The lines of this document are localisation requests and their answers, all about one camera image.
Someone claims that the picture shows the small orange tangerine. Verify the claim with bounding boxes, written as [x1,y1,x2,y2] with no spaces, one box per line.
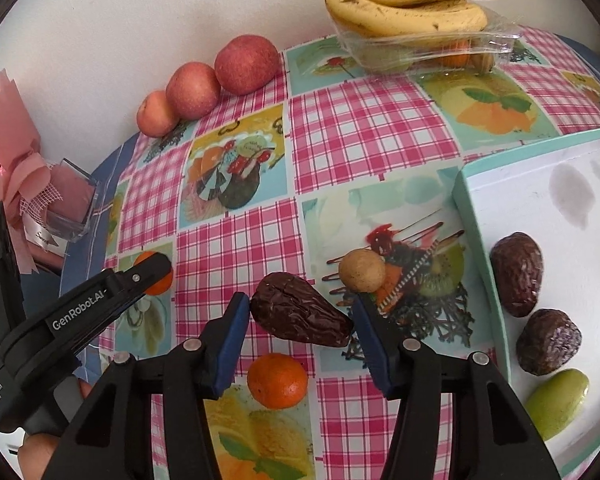
[132,251,174,296]
[246,353,309,409]

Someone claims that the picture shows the small pale red apple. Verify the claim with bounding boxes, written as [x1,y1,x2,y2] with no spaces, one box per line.
[136,91,181,138]

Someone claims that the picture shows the medium red apple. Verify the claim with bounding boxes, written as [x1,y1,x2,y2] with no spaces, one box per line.
[165,61,222,121]

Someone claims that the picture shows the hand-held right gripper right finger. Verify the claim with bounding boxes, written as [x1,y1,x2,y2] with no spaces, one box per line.
[351,296,563,480]

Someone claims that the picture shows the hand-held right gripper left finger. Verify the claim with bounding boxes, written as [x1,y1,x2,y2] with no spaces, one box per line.
[40,291,252,480]

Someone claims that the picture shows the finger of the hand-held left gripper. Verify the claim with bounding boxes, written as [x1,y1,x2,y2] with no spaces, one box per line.
[115,252,174,303]

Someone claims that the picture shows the small oval green fruit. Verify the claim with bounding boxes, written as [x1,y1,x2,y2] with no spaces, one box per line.
[524,368,591,442]

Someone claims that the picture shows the large red apple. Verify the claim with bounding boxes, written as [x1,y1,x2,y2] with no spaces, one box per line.
[214,35,282,96]

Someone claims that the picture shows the small tan longan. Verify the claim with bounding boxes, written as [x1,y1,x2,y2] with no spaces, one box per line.
[338,250,386,293]

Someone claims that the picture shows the clear plastic fruit container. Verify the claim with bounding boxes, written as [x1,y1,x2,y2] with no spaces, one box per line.
[337,7,523,73]

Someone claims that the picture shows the person's left hand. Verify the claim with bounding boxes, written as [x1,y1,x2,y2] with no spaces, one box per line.
[17,379,95,480]

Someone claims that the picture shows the orange tangerine in clear container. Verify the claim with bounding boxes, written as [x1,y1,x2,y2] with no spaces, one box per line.
[437,37,471,68]

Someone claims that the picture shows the dark brown date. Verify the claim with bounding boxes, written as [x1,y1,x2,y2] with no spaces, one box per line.
[250,272,355,348]
[490,232,544,318]
[516,309,582,377]

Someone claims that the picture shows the clear glass box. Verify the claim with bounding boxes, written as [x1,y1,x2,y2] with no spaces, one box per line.
[45,158,99,243]

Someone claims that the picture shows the white tray with teal rim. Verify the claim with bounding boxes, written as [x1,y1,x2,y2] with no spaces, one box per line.
[452,125,600,480]

